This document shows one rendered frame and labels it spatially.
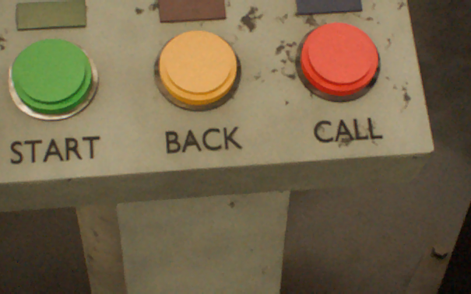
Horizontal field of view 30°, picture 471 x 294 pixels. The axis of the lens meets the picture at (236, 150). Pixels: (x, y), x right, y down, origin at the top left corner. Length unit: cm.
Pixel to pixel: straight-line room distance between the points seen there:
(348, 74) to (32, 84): 16
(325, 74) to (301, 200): 72
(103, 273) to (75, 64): 39
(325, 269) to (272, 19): 66
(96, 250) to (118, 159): 35
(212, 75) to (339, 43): 7
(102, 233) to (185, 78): 33
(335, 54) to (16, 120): 17
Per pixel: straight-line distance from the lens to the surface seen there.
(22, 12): 49
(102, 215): 75
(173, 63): 46
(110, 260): 80
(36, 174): 46
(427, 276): 112
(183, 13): 49
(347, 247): 114
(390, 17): 50
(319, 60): 47
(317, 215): 116
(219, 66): 46
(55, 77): 46
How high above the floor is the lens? 93
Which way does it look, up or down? 49 degrees down
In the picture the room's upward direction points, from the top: 2 degrees clockwise
